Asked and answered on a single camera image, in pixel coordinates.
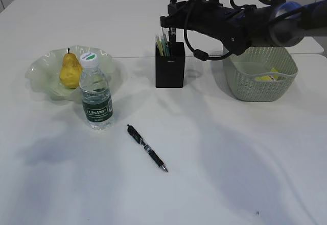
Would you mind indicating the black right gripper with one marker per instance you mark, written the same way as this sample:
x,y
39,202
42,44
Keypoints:
x,y
238,27

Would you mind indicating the black pen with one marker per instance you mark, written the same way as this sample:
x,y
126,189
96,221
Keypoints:
x,y
173,30
170,44
139,140

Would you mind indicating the clear plastic ruler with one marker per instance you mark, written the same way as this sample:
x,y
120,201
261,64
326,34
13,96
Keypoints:
x,y
165,33

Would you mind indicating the yellow pen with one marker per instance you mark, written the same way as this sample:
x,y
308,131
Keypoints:
x,y
159,45

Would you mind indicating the mint green pen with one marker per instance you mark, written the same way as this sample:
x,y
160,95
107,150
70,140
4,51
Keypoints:
x,y
165,44

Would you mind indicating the yellow sticky note packet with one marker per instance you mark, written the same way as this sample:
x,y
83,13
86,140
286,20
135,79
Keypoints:
x,y
268,77

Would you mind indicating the yellow pear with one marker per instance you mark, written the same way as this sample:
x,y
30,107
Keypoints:
x,y
70,71

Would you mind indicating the clear water bottle green label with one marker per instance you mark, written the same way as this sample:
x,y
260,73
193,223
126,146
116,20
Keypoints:
x,y
95,92

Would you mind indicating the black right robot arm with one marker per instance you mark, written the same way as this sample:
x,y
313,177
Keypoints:
x,y
301,21

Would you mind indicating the black square pen holder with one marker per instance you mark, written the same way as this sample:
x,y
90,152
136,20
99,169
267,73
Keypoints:
x,y
169,71

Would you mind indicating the green woven plastic basket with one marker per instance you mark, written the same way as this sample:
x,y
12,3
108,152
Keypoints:
x,y
240,72

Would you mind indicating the frosted green wavy plate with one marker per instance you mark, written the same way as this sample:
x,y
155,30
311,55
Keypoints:
x,y
44,73

